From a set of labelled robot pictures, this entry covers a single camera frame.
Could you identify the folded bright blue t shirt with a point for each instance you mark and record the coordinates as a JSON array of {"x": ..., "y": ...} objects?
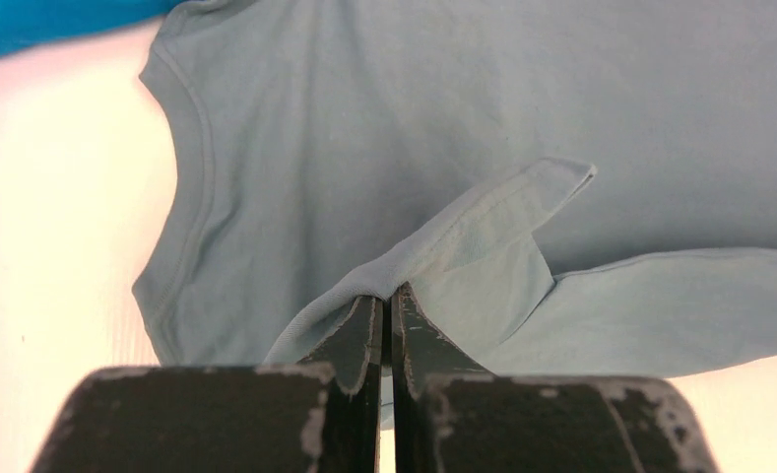
[{"x": 27, "y": 23}]

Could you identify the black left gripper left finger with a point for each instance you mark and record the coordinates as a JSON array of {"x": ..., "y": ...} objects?
[{"x": 320, "y": 414}]

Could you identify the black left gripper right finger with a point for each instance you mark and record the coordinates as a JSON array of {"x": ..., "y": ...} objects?
[{"x": 453, "y": 415}]

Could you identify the grey blue t shirt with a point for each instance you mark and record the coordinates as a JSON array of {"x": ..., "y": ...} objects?
[{"x": 569, "y": 187}]

